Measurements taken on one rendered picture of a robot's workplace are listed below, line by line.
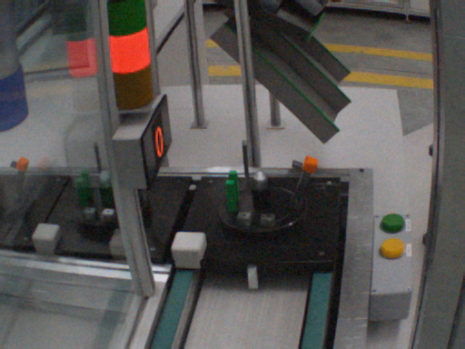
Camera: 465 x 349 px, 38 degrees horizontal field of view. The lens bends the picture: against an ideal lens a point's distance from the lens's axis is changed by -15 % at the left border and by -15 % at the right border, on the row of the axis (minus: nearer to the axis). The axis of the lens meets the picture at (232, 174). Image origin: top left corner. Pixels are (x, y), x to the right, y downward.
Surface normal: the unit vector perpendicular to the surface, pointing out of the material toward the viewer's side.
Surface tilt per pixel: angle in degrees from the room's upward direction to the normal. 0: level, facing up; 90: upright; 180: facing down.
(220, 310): 0
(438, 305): 90
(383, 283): 0
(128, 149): 90
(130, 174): 90
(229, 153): 0
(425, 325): 90
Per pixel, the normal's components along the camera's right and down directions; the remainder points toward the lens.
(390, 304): -0.15, 0.51
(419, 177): -0.08, -0.86
